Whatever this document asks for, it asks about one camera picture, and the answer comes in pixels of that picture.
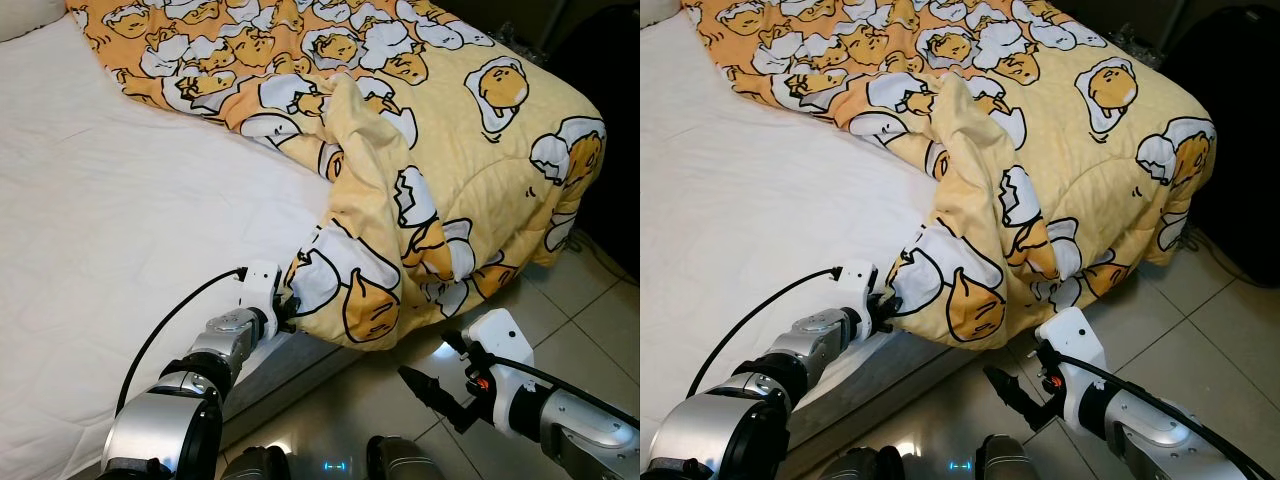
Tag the dark grey robot left leg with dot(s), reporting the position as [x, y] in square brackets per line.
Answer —
[255, 465]
[860, 465]

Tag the dark grey robot leg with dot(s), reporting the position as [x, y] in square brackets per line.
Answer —
[255, 465]
[405, 460]
[1010, 460]
[860, 465]

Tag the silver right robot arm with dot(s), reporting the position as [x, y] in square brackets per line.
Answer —
[580, 430]
[1160, 430]

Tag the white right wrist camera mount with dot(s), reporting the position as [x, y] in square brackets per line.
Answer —
[500, 340]
[1075, 335]

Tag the orange egg cartoon blanket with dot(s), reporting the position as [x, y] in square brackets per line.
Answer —
[470, 180]
[1080, 180]

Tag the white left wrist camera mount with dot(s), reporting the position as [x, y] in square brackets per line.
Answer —
[260, 290]
[858, 285]

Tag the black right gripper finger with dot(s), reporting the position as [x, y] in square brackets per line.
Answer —
[450, 420]
[1010, 384]
[1035, 418]
[425, 385]

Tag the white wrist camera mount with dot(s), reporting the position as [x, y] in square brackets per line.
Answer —
[500, 340]
[1075, 335]
[260, 290]
[858, 285]

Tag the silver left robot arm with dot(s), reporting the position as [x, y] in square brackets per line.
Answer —
[160, 430]
[720, 430]

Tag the dark grey robot right leg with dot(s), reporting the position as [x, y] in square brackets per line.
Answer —
[405, 460]
[1010, 460]

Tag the grey bed base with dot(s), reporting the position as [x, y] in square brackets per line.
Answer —
[290, 370]
[880, 375]

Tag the white quilted mattress pad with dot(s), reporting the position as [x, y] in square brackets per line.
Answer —
[740, 200]
[120, 200]

